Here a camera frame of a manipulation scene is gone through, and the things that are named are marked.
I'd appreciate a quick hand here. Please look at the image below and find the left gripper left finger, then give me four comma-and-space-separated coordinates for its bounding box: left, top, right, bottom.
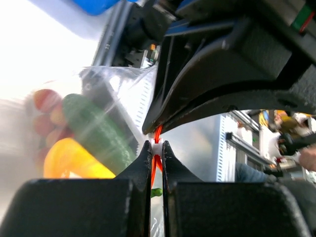
0, 141, 152, 237

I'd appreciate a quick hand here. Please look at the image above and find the yellow bell pepper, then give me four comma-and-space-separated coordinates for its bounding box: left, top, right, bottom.
43, 138, 116, 179

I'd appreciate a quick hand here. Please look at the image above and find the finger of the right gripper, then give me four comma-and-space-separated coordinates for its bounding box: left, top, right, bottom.
162, 81, 316, 132

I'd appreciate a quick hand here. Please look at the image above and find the white slotted cable duct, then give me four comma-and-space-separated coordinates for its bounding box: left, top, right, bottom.
130, 71, 234, 182

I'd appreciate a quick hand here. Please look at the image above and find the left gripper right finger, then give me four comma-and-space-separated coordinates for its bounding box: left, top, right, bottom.
162, 142, 311, 237

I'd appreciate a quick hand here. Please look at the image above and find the blue plastic bin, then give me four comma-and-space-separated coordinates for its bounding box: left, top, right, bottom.
72, 0, 139, 16

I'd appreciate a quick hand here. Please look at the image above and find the clear orange zip top bag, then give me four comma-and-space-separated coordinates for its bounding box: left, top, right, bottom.
0, 66, 157, 237

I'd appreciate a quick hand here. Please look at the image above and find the red cherry tomato bunch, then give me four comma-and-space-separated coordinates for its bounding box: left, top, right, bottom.
33, 89, 74, 170

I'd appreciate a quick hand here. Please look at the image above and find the green chili pepper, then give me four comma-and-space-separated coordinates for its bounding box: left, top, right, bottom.
61, 93, 162, 198

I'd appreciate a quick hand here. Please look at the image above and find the person in background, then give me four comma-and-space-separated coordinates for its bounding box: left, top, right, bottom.
235, 145, 316, 183

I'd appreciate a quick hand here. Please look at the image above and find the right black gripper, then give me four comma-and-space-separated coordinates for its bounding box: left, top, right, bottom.
142, 0, 316, 134

